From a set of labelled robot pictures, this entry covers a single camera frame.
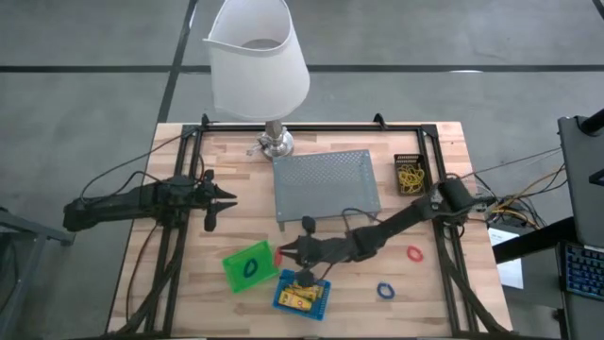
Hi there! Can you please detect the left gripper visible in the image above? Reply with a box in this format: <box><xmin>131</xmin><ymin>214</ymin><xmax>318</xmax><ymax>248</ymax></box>
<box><xmin>195</xmin><ymin>168</ymin><xmax>239</xmax><ymax>232</ymax></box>

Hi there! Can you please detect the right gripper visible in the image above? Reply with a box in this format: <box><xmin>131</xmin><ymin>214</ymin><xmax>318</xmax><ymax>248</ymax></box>
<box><xmin>278</xmin><ymin>215</ymin><xmax>353</xmax><ymax>288</ymax></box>

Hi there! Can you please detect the blue plastic basket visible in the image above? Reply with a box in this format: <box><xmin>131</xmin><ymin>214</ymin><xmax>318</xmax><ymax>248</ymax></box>
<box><xmin>272</xmin><ymin>268</ymin><xmax>332</xmax><ymax>322</ymax></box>

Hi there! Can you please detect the green plastic basket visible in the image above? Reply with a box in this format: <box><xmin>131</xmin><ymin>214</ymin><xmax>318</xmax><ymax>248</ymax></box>
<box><xmin>221</xmin><ymin>239</ymin><xmax>280</xmax><ymax>295</ymax></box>

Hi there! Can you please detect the yellow rubber band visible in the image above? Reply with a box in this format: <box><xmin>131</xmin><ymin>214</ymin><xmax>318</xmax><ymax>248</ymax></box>
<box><xmin>398</xmin><ymin>172</ymin><xmax>424</xmax><ymax>195</ymax></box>
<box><xmin>404</xmin><ymin>162</ymin><xmax>426</xmax><ymax>185</ymax></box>
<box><xmin>400</xmin><ymin>164</ymin><xmax>426</xmax><ymax>193</ymax></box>
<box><xmin>397</xmin><ymin>163</ymin><xmax>419</xmax><ymax>188</ymax></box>

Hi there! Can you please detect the black plastic basket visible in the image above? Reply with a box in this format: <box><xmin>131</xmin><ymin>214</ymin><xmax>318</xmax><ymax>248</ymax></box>
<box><xmin>394</xmin><ymin>153</ymin><xmax>431</xmax><ymax>197</ymax></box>

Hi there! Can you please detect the grey perforated metal shelf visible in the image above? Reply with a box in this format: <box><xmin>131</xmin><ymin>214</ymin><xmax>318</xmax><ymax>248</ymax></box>
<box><xmin>272</xmin><ymin>149</ymin><xmax>382</xmax><ymax>232</ymax></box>

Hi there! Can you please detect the white paper sheet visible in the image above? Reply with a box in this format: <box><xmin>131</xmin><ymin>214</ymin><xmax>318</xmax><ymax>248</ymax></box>
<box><xmin>488</xmin><ymin>228</ymin><xmax>525</xmax><ymax>290</ymax></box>

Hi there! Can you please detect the backlit keyboard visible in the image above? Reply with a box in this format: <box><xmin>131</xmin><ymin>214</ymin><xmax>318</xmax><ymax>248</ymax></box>
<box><xmin>561</xmin><ymin>241</ymin><xmax>604</xmax><ymax>302</ymax></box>

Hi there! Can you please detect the black aluminium table frame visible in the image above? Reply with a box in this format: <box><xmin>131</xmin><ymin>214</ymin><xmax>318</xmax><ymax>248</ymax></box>
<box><xmin>107</xmin><ymin>112</ymin><xmax>515</xmax><ymax>340</ymax></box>

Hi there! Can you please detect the grey metal cart frame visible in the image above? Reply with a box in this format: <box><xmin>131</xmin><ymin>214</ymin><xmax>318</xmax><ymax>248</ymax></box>
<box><xmin>0</xmin><ymin>206</ymin><xmax>76</xmax><ymax>340</ymax></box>

